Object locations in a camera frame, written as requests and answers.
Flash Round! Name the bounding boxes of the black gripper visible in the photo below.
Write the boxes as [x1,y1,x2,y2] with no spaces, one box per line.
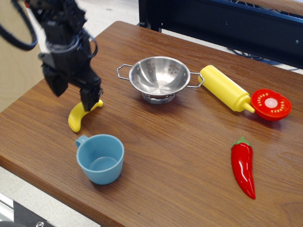
[38,30,103,111]

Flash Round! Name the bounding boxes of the yellow toy banana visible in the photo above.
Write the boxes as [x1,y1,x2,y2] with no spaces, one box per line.
[68,99,103,132]

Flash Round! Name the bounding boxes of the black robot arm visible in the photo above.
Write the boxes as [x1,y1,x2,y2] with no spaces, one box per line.
[27,0,102,111]

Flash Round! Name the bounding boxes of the blue cables behind table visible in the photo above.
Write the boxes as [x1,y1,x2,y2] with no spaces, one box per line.
[227,47,300,71]

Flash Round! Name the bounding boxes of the black metal frame rail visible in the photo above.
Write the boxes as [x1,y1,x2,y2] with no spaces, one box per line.
[139,0,303,68]

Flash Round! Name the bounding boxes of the red toy tomato half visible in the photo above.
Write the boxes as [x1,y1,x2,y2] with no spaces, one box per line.
[251,89,292,122]

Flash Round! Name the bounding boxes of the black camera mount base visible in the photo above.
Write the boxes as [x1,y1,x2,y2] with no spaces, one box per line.
[0,193,54,227]

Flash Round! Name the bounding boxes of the black braided cable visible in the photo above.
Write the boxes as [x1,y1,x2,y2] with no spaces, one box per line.
[0,0,38,52]

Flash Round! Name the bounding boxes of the stainless steel colander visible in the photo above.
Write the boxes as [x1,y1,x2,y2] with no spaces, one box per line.
[116,56,205,105]

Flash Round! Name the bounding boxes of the yellow mustard squeeze bottle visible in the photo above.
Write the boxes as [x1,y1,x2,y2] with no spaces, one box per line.
[198,65,255,113]

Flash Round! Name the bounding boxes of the red toy chili pepper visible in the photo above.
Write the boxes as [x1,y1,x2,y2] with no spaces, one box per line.
[231,137,256,200]

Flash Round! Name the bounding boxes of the light blue plastic cup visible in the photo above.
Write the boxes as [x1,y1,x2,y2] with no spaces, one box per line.
[75,134,125,185]

